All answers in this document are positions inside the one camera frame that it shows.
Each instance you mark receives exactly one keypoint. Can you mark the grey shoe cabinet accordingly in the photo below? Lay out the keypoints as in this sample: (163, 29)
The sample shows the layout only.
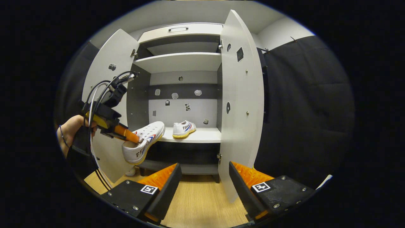
(177, 110)

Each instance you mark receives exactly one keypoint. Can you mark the white cabinet shelf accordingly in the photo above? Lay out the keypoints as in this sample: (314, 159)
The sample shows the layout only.
(180, 62)
(205, 135)

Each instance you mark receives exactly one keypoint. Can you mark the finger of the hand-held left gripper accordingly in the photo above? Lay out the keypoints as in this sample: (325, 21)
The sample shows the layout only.
(126, 134)

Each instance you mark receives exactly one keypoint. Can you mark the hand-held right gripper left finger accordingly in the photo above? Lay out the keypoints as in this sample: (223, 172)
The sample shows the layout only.
(167, 193)

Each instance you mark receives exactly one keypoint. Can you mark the white round object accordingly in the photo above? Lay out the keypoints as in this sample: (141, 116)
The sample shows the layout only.
(130, 172)

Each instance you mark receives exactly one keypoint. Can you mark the grey cabinet door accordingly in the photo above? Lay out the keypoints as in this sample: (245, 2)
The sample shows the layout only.
(120, 47)
(240, 142)

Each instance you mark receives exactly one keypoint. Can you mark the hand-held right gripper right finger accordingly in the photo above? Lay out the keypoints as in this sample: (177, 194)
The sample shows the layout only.
(244, 193)

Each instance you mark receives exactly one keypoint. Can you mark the white cabinet drawer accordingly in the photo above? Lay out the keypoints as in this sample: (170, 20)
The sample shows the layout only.
(202, 30)

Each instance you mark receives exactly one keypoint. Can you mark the white canvas shoe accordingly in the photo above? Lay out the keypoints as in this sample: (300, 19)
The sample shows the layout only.
(148, 133)
(182, 128)

